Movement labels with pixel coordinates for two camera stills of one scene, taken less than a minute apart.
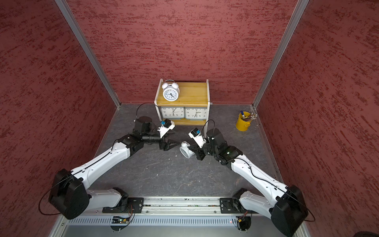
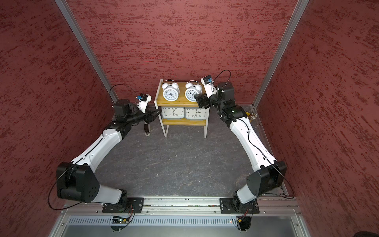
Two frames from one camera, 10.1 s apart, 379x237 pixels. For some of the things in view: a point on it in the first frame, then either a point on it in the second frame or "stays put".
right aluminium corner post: (298, 10) stays put
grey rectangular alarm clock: (172, 112) stays put
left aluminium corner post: (87, 48) stays put
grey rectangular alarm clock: (195, 113) stays put
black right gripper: (196, 149) → (200, 98)
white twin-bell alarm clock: (184, 149) → (193, 88)
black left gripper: (166, 145) → (149, 116)
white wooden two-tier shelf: (191, 94) stays put
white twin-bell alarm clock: (170, 90) stays put
